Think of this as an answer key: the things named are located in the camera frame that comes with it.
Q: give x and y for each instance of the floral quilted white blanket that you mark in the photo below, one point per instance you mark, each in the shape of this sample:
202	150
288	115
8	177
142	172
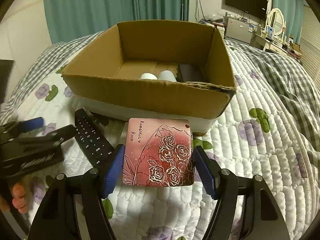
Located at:
225	167

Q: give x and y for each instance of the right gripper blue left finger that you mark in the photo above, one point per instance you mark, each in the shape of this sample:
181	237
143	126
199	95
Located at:
56	216

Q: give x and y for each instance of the white cylindrical bottle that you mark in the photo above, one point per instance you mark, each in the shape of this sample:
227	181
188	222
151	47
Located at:
167	75

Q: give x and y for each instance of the white dressing table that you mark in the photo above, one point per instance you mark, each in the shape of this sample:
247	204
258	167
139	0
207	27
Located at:
266	45

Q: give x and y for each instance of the open cardboard box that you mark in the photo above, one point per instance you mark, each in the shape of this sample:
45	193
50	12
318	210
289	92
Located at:
155	69

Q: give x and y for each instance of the green curtain left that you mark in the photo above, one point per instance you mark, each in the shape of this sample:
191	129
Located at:
71	19

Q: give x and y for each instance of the black power adapter cube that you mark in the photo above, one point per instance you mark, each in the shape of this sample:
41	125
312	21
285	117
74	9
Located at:
189	73

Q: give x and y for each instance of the white bottle red cap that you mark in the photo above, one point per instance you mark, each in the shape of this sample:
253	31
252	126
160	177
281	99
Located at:
148	76

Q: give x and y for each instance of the black wall television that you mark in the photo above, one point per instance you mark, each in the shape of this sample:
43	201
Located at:
256	8

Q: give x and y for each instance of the green curtain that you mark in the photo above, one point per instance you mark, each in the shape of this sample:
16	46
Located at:
71	19
293	11

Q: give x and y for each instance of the green curtain right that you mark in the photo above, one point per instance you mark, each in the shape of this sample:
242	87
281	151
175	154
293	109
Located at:
293	11

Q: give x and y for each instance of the person's left hand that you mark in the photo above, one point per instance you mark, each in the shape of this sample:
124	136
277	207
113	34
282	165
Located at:
18	193

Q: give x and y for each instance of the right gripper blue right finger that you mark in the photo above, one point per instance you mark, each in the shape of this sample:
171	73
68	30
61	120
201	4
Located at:
261	216

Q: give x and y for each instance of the silver mini fridge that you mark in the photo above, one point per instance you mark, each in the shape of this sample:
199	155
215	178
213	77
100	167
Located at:
238	30

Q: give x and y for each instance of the white louvered wardrobe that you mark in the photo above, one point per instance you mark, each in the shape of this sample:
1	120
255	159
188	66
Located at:
310	44

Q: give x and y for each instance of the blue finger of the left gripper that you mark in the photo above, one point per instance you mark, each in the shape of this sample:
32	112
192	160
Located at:
27	124
12	142

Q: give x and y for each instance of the grey checkered duvet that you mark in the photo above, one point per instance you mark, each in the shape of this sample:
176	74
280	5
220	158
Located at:
275	64

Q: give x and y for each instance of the oval vanity mirror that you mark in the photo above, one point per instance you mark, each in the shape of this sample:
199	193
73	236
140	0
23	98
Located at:
276	21

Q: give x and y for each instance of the black remote control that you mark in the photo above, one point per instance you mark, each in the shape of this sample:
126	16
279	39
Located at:
91	141

